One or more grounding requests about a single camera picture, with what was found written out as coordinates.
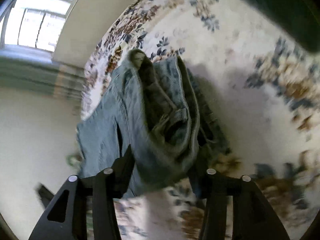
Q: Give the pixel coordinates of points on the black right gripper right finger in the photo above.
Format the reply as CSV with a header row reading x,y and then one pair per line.
x,y
253,216

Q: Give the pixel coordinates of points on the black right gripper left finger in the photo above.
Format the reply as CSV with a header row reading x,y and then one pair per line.
x,y
65,215

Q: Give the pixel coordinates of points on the light blue denim shorts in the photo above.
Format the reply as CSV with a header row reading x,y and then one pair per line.
x,y
158,111

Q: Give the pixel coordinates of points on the left green curtain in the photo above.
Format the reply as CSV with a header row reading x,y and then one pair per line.
x,y
45,77

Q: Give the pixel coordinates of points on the barred window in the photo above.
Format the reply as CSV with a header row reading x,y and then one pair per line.
x,y
35,24

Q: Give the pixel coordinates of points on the dark green crumpled garment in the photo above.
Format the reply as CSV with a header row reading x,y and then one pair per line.
x,y
300,18

